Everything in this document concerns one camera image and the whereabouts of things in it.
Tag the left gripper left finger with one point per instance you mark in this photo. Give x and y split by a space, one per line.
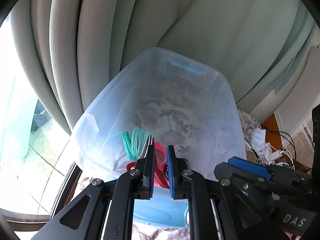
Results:
148 172

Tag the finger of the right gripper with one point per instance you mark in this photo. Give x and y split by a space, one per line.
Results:
250 167

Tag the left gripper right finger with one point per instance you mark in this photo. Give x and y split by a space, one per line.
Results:
175 167

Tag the leopard print scrunchie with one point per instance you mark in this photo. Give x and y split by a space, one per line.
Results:
262 161

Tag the white charger plug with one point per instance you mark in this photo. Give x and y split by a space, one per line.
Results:
275 155

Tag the floral blanket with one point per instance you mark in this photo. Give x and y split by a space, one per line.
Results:
248 125

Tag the crumpled white paper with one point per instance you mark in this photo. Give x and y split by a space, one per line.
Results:
258 143

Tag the clear plastic storage bin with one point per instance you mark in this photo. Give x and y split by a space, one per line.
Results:
181 102

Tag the green curtain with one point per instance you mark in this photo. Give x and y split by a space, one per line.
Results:
71 49

